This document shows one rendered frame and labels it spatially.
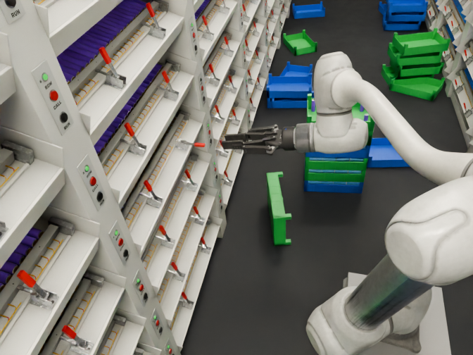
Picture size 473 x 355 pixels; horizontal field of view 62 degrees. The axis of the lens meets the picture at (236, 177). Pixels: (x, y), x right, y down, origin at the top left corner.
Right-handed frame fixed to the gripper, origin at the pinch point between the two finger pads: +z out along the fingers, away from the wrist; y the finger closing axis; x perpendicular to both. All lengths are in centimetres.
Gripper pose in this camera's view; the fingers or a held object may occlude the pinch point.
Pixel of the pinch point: (234, 141)
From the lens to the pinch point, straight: 128.1
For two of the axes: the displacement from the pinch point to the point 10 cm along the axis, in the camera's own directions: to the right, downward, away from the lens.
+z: -9.5, 0.2, 3.1
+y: 2.2, -6.7, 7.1
